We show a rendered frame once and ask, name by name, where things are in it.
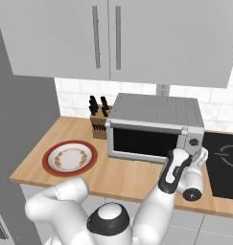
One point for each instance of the black hob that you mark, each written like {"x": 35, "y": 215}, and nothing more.
{"x": 223, "y": 166}

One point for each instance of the wooden knife block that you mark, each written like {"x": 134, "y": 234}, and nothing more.
{"x": 98, "y": 126}

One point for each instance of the toaster oven glass door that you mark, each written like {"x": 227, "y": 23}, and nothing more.
{"x": 140, "y": 143}

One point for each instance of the grey tall cabinet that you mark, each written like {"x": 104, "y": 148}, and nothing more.
{"x": 22, "y": 127}

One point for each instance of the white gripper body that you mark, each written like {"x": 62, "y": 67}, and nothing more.
{"x": 200, "y": 157}

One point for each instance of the grey toaster oven timer knob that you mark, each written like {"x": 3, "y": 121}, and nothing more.
{"x": 193, "y": 142}

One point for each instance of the grey wall outlet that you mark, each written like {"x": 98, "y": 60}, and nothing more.
{"x": 162, "y": 90}

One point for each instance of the red rimmed patterned plate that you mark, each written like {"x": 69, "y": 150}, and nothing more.
{"x": 70, "y": 158}

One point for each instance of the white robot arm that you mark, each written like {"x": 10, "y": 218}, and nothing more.
{"x": 73, "y": 207}

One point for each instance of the silver toaster oven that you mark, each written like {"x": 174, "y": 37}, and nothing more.
{"x": 156, "y": 110}

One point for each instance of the grey wall cupboard door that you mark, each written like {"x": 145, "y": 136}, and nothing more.
{"x": 175, "y": 41}
{"x": 47, "y": 38}

